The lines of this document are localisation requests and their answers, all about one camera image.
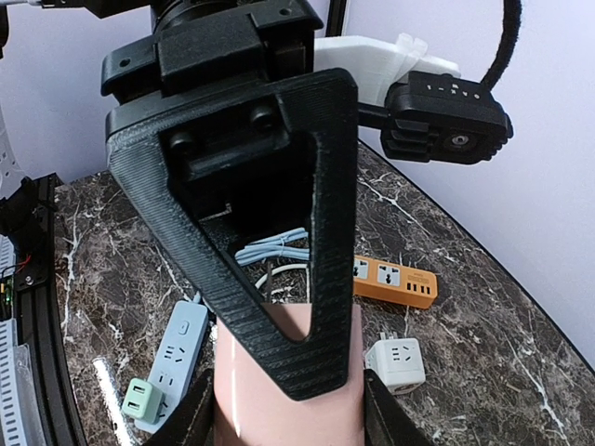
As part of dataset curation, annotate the black sleeved left cable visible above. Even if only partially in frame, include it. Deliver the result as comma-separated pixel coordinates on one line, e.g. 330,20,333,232
481,0,524,89

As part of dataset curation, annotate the orange power strip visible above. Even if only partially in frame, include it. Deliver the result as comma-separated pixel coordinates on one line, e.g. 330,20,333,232
352,256,439,309

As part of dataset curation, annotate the green charger plug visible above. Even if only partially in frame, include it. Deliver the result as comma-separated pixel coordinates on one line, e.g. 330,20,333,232
121,378,165,424

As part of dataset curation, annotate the black front frame rail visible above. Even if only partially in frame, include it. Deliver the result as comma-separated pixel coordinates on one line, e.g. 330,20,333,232
13,174,86,445

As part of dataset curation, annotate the pink charger plug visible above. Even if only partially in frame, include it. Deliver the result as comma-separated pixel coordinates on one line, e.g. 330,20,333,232
213,304,365,445

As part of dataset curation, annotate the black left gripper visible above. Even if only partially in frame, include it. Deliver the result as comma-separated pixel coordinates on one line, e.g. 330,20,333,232
101,1,324,105

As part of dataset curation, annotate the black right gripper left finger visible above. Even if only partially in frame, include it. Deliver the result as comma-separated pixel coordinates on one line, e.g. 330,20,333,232
148,369,215,446

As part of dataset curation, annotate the white slotted cable duct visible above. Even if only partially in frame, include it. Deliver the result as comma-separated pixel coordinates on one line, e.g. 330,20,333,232
1,236,31,446

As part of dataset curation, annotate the white cube socket adapter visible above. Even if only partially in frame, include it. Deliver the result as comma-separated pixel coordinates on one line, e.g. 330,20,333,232
364,332,426,395

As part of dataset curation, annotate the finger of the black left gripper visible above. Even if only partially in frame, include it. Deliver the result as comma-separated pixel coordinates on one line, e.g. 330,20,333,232
105,68,359,403

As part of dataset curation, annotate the light blue power strip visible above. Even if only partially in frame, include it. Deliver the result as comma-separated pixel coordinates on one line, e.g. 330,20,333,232
148,301,208,422

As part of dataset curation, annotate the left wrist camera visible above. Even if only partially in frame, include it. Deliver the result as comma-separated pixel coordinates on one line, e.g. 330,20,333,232
358,71,513,165

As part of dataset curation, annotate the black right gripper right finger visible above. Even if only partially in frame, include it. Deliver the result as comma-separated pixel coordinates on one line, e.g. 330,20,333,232
364,369,432,446

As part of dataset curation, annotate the light blue power cable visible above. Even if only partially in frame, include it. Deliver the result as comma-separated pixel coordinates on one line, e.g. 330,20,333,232
234,227,311,267

